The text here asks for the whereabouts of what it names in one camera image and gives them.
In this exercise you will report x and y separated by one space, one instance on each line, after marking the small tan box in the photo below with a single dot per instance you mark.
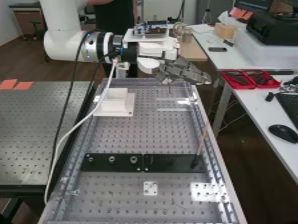
224 31

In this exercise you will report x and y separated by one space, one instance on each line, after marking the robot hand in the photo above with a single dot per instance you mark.
154 46

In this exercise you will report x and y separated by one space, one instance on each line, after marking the small white jointed device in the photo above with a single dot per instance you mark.
291 85

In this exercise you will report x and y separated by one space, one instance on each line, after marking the small white box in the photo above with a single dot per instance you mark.
116 101

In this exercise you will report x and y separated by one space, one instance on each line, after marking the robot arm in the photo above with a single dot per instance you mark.
61 40

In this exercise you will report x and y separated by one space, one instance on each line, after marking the thin stick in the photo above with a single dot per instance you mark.
201 141

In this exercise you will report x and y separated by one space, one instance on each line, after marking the orange paper sheet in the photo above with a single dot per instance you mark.
7 84
23 85

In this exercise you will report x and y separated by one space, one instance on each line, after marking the black phone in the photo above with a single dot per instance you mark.
217 49

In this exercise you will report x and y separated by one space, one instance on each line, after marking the small white square plate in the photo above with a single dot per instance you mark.
150 188

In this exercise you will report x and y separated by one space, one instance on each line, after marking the black computer mouse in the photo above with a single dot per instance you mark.
283 133

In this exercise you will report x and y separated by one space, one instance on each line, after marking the person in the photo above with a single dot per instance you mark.
113 13

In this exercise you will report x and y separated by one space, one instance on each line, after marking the red tray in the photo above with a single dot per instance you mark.
238 80
263 79

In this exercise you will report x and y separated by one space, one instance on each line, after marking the clear box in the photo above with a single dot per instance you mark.
133 133

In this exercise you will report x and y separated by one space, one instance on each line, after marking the black keyboard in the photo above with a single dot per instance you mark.
290 106

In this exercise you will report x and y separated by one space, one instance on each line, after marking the black plate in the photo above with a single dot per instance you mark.
168 163

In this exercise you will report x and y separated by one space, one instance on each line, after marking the thin drill bit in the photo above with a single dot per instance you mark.
169 88

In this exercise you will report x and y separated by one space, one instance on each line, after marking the black printer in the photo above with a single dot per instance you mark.
274 28

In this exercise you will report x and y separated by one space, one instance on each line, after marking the long white desk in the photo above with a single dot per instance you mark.
248 56

